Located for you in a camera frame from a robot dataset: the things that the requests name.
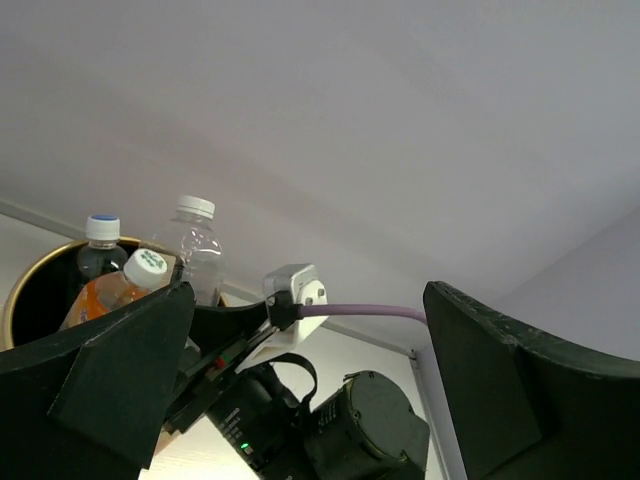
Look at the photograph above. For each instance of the blue label water bottle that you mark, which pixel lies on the blue label water bottle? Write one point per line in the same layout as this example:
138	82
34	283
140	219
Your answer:
102	254

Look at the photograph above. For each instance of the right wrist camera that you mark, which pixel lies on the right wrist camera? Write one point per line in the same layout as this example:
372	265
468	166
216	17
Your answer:
286	290

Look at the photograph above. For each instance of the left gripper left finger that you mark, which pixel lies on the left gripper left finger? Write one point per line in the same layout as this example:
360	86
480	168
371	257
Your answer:
89	402

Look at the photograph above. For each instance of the orange cylindrical bin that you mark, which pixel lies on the orange cylindrical bin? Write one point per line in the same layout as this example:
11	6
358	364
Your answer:
41	299

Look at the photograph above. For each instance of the orange drink bottle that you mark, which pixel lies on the orange drink bottle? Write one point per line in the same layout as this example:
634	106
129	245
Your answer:
142	273

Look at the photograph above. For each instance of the clear bottle white cap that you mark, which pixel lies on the clear bottle white cap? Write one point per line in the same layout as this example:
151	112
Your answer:
189	245

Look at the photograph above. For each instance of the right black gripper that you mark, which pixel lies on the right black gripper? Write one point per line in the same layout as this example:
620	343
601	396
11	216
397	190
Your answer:
231	381

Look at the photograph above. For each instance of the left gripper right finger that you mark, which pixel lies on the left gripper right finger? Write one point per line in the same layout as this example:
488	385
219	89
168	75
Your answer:
526	404

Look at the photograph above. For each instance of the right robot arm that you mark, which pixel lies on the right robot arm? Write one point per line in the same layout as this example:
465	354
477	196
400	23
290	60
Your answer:
367	429

